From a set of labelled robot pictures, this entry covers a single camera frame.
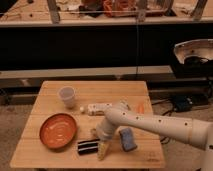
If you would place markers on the wooden folding table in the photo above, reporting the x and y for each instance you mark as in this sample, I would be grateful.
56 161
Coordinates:
31 153

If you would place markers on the white rectangular box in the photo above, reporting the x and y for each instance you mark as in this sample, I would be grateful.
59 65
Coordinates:
98 108

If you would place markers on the blue sponge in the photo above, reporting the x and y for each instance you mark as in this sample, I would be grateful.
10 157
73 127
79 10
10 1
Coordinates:
127 139

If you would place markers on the black power adapter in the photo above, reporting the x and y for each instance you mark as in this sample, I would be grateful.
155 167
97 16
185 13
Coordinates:
181 103

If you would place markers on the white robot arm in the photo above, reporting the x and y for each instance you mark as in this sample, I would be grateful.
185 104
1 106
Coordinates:
196 133

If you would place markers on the orange bowl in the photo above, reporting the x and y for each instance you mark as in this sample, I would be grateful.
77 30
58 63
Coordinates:
58 131

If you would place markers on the black striped eraser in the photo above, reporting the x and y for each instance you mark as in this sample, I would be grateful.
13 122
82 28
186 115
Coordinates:
87 147

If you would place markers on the wooden workbench shelf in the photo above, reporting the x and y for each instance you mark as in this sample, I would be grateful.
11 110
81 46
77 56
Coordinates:
35 13

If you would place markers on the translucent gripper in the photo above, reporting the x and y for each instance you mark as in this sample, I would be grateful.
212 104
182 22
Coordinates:
102 149

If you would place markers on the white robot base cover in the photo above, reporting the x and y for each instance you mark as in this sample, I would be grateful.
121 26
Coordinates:
201 48

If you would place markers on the orange handled screwdriver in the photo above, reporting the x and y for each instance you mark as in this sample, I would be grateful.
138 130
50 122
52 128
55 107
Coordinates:
140 108

